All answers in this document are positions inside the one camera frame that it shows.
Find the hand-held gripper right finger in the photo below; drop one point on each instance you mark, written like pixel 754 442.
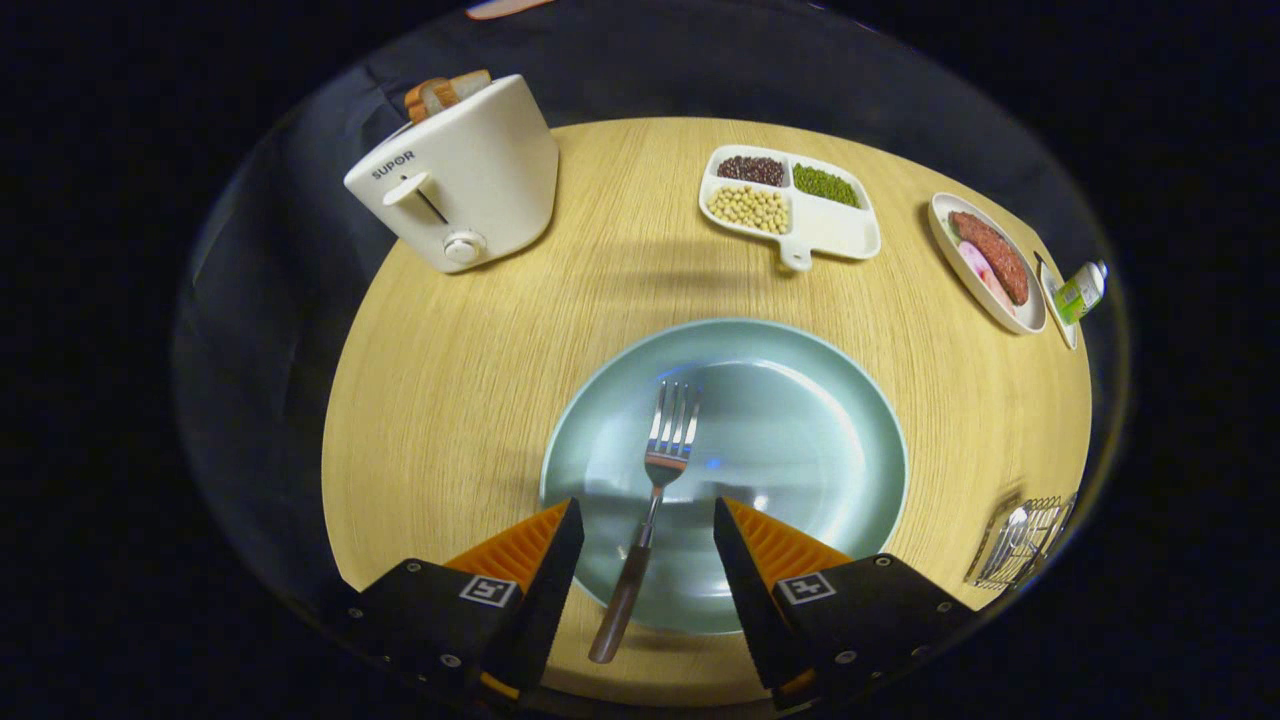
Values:
pixel 750 600

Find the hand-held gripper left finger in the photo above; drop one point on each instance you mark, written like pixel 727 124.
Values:
pixel 545 600

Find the metal spoon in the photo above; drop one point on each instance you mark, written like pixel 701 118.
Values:
pixel 1015 525

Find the light blue round plate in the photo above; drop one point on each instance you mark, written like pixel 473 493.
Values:
pixel 800 440

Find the square metal tray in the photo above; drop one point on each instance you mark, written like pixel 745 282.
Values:
pixel 1045 530

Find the white divided dish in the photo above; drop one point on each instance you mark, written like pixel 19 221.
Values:
pixel 830 235

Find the yellow soybeans portion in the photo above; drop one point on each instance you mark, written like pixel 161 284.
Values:
pixel 750 208

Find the pink ham slices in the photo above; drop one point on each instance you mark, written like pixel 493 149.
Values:
pixel 975 265

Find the beige round food plate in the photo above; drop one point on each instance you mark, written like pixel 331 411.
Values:
pixel 943 235

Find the white square saucer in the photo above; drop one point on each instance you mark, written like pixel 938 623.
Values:
pixel 1060 325

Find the brown meat steak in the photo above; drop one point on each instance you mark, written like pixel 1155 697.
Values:
pixel 990 255

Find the green beans portion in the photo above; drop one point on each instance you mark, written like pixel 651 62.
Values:
pixel 825 185

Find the dark red beans portion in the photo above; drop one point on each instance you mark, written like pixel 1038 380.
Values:
pixel 750 170

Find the white toaster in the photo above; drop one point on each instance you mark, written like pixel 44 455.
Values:
pixel 470 170

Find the green labelled metal bottle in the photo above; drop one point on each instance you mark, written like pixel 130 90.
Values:
pixel 1078 293

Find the toasted bread slices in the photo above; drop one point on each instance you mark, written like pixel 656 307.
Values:
pixel 445 93

